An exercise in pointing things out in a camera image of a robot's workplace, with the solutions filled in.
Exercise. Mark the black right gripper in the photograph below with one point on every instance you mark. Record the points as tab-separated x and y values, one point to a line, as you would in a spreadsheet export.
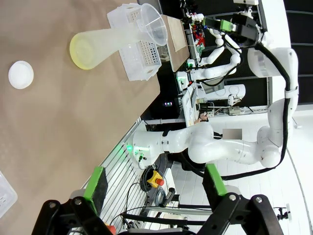
245	30

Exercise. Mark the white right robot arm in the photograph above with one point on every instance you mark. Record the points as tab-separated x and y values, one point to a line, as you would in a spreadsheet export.
207	147

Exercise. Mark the grey slatted table frame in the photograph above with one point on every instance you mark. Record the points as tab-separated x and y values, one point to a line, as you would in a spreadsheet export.
122	176

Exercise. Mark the small black clamp mount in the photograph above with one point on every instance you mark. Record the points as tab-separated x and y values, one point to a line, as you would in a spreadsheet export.
282	211

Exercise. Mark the black handheld controller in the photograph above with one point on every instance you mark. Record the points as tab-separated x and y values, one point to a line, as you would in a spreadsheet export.
169	195

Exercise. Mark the white perforated plastic basket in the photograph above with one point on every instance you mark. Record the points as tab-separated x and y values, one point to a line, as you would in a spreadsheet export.
6	193
137	63

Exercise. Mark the clear plastic funnel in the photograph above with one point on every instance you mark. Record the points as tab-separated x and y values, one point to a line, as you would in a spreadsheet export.
154	24

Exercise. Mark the round white flask lid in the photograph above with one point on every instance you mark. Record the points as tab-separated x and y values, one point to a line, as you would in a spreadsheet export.
20	74

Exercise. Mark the seated person at desk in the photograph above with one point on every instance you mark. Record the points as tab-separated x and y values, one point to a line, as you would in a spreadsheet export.
231	134

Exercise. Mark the red button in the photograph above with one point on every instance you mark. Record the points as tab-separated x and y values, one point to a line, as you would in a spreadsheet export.
110	229

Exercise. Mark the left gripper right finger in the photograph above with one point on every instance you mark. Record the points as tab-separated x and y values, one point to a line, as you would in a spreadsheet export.
215	186

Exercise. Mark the brown background table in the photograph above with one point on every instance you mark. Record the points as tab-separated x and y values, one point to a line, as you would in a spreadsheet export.
177	41

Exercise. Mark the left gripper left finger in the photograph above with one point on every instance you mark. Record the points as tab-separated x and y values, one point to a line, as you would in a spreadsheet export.
96	191

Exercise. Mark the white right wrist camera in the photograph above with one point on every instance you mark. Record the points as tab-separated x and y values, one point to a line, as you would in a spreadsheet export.
245	2

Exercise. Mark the translucent plastic conical flask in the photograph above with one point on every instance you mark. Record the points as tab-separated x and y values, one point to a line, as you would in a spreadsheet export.
97	49

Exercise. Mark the yellow emergency stop button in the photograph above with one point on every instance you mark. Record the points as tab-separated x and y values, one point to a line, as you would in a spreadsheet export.
155	180

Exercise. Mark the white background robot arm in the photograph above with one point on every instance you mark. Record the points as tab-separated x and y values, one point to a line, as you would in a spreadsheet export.
215	71

